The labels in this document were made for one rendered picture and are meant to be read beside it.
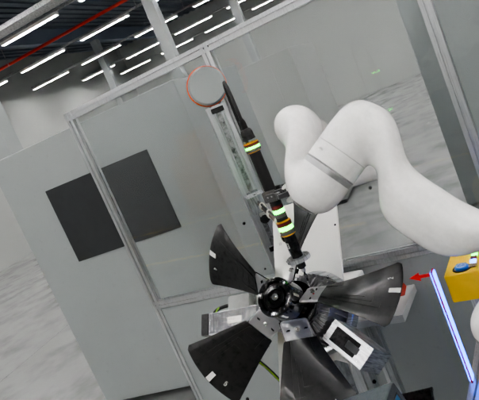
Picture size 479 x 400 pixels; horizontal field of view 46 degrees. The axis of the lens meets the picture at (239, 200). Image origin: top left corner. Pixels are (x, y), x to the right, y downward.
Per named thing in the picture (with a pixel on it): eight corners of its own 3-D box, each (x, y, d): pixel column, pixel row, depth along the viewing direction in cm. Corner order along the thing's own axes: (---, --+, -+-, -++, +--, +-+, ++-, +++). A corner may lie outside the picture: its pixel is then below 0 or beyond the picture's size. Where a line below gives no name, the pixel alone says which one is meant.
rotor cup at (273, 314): (270, 294, 180) (247, 286, 170) (307, 273, 175) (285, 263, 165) (284, 336, 172) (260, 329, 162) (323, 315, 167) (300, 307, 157)
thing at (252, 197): (251, 213, 228) (243, 194, 227) (267, 206, 229) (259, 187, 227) (254, 217, 218) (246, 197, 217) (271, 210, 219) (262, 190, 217)
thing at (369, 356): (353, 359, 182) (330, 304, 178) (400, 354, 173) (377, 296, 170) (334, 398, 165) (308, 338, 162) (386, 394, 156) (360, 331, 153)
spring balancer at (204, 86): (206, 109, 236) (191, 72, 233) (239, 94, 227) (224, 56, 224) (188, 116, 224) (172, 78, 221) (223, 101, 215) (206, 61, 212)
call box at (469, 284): (460, 282, 183) (450, 253, 181) (493, 277, 177) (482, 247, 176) (454, 307, 169) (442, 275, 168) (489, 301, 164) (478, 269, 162)
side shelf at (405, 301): (334, 305, 241) (331, 298, 241) (416, 290, 222) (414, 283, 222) (316, 334, 221) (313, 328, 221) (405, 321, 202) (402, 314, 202)
